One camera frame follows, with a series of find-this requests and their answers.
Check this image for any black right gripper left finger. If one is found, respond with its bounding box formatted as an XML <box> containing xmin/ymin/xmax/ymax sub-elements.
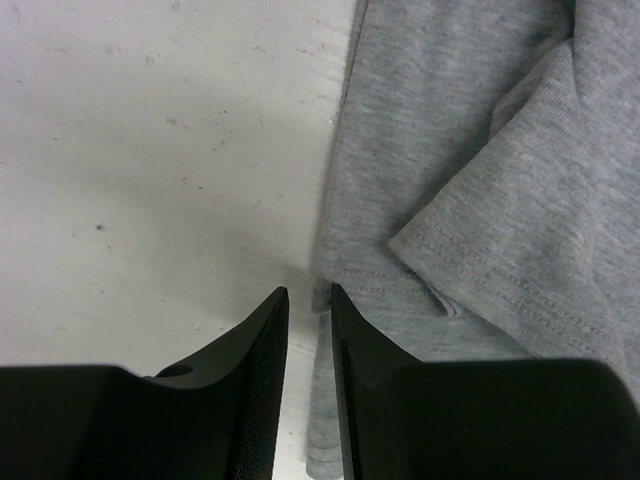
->
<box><xmin>1</xmin><ymin>287</ymin><xmax>289</xmax><ymax>479</ymax></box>

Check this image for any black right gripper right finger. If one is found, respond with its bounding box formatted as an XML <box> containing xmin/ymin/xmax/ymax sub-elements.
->
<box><xmin>331</xmin><ymin>285</ymin><xmax>639</xmax><ymax>479</ymax></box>

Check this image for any grey tank top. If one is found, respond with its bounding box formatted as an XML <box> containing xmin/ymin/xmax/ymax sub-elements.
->
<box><xmin>307</xmin><ymin>1</ymin><xmax>639</xmax><ymax>479</ymax></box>

